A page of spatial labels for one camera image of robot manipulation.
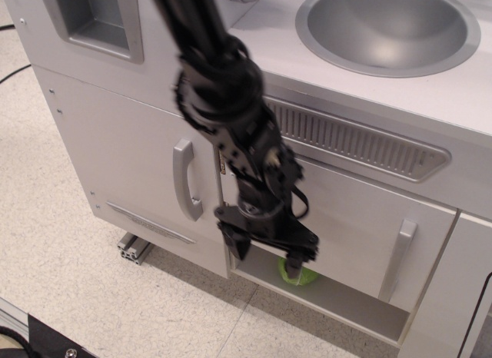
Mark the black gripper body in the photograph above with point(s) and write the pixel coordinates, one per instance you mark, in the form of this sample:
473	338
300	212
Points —
276	229

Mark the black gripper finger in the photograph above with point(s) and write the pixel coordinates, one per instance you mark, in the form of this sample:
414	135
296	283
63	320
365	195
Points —
237	242
293	265

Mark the white cabinet door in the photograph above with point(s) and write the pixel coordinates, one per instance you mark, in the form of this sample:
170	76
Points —
358	223

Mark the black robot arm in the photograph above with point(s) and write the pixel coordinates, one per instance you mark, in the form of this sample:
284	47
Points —
220	93

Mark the aluminium extrusion under cabinet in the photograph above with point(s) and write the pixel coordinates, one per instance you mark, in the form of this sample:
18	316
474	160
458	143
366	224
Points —
134	248

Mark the white toy kitchen cabinet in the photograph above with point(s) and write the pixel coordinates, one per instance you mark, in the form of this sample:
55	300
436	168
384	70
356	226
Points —
120	124

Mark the green toy cabbage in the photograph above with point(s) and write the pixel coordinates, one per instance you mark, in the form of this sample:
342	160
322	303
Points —
306	276

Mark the upper metal door hinge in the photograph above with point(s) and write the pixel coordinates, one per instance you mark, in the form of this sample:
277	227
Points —
222	164

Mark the silver emblem on fridge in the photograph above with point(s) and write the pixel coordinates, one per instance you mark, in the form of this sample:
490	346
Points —
150	225

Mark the grey vent panel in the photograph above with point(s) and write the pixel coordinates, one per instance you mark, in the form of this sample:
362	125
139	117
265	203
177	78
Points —
381	150

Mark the silver sink bowl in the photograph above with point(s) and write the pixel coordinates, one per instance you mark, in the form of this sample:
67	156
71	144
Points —
389	38

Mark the grey fridge door handle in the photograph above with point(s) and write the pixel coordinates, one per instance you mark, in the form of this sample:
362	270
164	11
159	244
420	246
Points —
182	156

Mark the grey cabinet door handle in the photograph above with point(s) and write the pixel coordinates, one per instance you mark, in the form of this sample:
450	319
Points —
401	246

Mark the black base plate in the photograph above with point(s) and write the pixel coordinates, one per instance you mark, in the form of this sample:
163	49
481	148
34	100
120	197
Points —
48	342

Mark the aluminium extrusion rail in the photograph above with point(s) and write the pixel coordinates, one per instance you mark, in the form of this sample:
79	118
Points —
14	318

